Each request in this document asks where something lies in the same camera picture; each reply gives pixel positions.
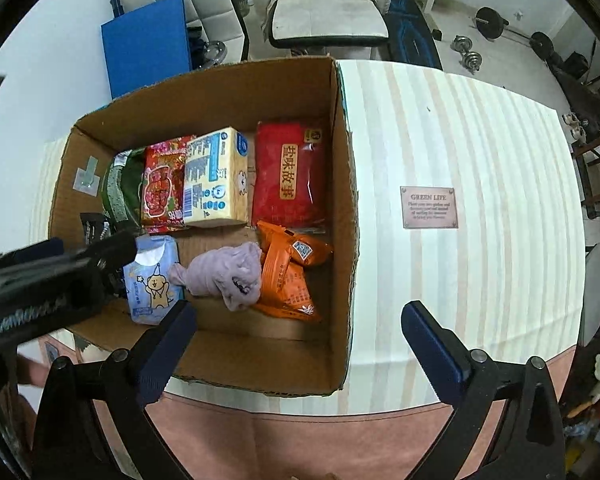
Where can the dark red tissue packet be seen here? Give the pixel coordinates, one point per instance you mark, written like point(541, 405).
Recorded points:
point(290, 175)

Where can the orange snack packet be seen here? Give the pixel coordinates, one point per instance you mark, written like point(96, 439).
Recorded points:
point(290, 285)

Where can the striped cream mat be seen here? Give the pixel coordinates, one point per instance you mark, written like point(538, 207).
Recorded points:
point(480, 160)

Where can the purple cloth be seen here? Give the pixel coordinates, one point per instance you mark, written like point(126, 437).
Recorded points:
point(225, 275)

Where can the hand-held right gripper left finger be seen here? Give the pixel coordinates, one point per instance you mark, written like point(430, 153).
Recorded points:
point(162, 347)

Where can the white cushioned chair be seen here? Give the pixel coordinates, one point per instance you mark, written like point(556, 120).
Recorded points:
point(330, 17)

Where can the dark wooden chair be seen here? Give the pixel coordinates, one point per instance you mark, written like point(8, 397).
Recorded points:
point(597, 175)

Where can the black exercise machine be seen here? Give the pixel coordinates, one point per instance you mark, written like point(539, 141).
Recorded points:
point(575, 75)

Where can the light blue tissue pack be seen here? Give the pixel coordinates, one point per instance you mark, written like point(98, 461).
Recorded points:
point(152, 280)

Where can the green wet wipes packet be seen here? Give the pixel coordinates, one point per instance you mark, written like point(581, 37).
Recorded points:
point(122, 185)

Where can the blue board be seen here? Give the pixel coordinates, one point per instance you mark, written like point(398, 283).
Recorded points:
point(147, 45)

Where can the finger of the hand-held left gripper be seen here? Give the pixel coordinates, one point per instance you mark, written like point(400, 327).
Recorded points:
point(42, 249)
point(115, 252)

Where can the pair of white shoes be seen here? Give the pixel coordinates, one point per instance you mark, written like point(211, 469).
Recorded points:
point(575, 127)

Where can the black barbell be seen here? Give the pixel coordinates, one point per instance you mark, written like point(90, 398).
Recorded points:
point(490, 21)

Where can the chrome dumbbell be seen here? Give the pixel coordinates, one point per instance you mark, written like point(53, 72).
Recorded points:
point(461, 43)
point(475, 61)

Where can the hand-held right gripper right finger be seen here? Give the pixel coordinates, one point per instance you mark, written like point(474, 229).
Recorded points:
point(430, 347)

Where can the chrome weight plate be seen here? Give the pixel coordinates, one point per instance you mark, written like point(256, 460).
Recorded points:
point(215, 52)

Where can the red floral tissue packet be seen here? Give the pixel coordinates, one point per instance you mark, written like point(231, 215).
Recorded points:
point(162, 185)

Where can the person's left forearm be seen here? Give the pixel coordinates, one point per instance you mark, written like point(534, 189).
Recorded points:
point(30, 372)

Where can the black and blue weight bench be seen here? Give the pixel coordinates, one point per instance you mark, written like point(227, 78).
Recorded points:
point(410, 25)

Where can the pink blanket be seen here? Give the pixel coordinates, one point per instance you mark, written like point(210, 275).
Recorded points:
point(280, 445)

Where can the cardboard box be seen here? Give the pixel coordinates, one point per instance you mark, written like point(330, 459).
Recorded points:
point(290, 350)

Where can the black snack packet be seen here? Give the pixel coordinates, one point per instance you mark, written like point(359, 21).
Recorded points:
point(96, 227)

